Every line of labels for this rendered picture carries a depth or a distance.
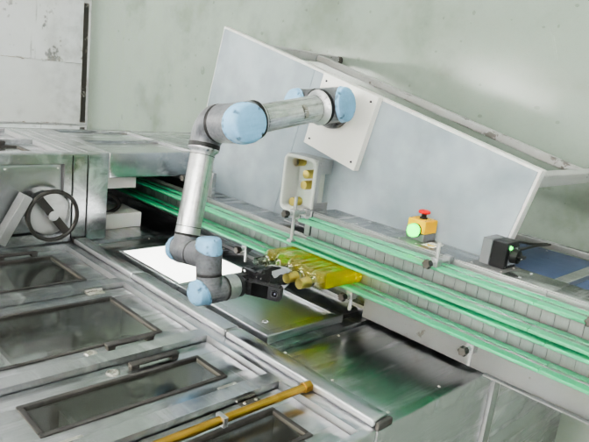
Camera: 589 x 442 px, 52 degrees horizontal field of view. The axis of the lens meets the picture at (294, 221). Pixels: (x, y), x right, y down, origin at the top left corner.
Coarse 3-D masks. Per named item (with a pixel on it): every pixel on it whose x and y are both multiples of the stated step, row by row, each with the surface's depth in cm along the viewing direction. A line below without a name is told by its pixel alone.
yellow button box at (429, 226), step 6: (420, 216) 201; (408, 222) 197; (414, 222) 196; (420, 222) 194; (426, 222) 193; (432, 222) 195; (426, 228) 194; (432, 228) 196; (420, 234) 195; (426, 234) 195; (432, 234) 197; (420, 240) 195; (426, 240) 195
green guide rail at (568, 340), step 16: (304, 240) 215; (320, 240) 217; (336, 256) 203; (352, 256) 204; (384, 272) 190; (400, 272) 192; (416, 288) 180; (432, 288) 180; (464, 304) 170; (480, 304) 172; (512, 320) 161; (528, 320) 163; (544, 336) 154; (560, 336) 155; (576, 336) 156
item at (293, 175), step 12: (288, 156) 233; (300, 156) 228; (288, 168) 236; (300, 168) 239; (312, 168) 234; (288, 180) 237; (300, 180) 240; (312, 180) 235; (288, 192) 239; (300, 192) 240; (312, 192) 225; (288, 204) 239; (312, 204) 227
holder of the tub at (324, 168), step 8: (320, 160) 224; (328, 160) 227; (320, 168) 225; (328, 168) 228; (320, 176) 226; (328, 176) 230; (320, 184) 228; (328, 184) 231; (320, 192) 229; (328, 192) 232; (320, 200) 230; (320, 208) 231; (296, 224) 238; (304, 224) 239
